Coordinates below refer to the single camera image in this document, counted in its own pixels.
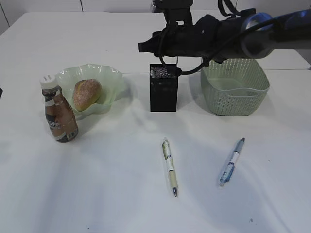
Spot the black mesh pen holder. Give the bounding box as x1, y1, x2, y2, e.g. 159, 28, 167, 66
149, 64, 178, 112

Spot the cream white click pen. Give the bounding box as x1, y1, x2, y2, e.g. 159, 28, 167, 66
162, 138, 178, 198

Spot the green wavy glass plate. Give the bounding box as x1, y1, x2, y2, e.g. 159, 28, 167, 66
55, 64, 126, 117

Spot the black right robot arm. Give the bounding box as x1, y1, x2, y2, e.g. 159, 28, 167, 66
138, 10, 311, 63

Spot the brown plastic drink bottle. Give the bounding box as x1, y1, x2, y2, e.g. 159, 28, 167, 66
39, 75, 78, 143

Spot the light blue click pen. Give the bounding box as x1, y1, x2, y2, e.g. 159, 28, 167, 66
219, 138, 245, 187

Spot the sugared bread loaf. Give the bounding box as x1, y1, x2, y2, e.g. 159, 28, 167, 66
72, 79, 102, 111

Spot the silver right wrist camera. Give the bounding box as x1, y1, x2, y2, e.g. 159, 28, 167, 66
151, 0, 193, 25

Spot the green plastic woven basket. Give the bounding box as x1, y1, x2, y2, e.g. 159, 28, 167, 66
201, 59, 270, 116

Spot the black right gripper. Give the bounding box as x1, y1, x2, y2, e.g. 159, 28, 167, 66
138, 15, 233, 57

